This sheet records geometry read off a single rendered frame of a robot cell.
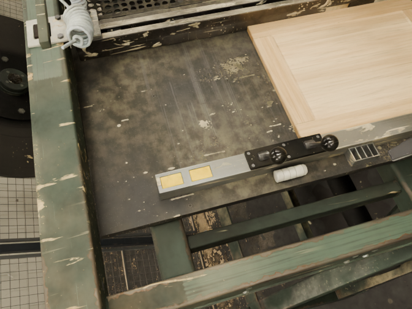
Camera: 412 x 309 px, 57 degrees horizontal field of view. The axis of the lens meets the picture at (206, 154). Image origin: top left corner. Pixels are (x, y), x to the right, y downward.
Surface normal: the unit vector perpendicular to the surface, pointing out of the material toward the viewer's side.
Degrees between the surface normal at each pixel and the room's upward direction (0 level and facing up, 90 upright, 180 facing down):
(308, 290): 0
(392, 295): 0
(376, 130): 56
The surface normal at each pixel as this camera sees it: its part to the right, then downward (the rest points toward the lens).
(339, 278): -0.78, -0.09
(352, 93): 0.02, -0.50
